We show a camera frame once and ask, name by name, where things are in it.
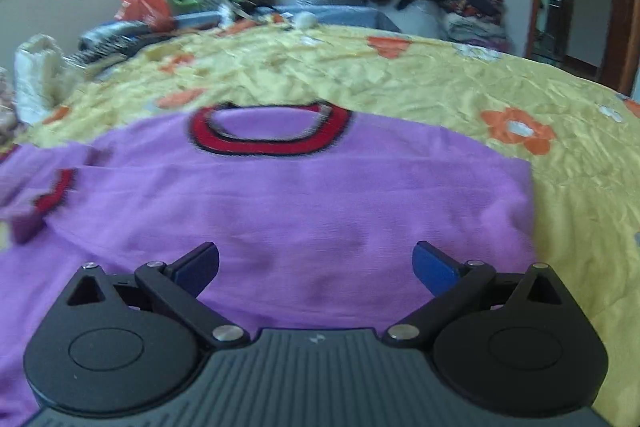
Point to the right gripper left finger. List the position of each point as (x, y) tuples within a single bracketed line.
[(124, 343)]

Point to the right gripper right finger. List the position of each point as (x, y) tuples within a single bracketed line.
[(511, 343)]

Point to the purple sweater red collar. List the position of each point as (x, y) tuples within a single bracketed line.
[(314, 209)]

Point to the yellow floral bed quilt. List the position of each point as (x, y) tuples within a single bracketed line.
[(581, 139)]

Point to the white quilted jacket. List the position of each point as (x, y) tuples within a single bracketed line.
[(43, 79)]

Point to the leopard print garment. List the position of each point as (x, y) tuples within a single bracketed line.
[(119, 38)]

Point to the orange plastic bag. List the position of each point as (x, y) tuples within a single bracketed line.
[(156, 14)]

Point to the blue quilted blanket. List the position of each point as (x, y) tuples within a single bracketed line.
[(341, 15)]

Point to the white fluffy ball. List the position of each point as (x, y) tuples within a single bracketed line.
[(304, 21)]

